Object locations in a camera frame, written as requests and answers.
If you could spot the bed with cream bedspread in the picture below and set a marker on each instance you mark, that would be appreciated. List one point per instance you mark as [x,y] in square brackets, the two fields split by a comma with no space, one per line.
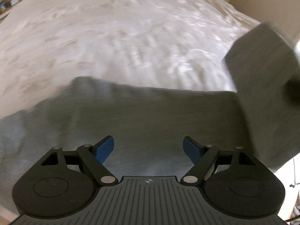
[117,39]

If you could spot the grey pants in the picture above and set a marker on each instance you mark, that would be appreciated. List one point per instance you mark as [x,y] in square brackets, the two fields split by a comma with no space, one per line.
[140,121]

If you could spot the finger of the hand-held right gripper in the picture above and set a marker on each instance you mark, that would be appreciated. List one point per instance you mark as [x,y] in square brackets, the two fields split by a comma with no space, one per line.
[294,89]

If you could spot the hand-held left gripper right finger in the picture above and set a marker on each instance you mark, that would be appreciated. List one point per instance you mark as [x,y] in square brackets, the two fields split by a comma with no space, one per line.
[191,150]

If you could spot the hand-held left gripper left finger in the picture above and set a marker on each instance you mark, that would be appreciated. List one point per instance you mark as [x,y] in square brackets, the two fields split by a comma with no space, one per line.
[105,148]

